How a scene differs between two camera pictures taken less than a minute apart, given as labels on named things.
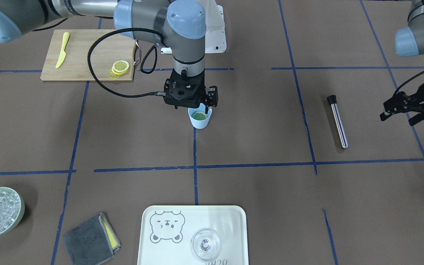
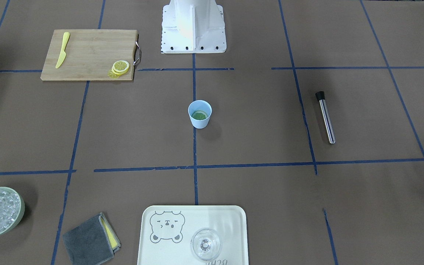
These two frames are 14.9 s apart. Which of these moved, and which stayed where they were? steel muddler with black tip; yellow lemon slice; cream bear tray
Moved: steel muddler with black tip
Stayed: cream bear tray; yellow lemon slice
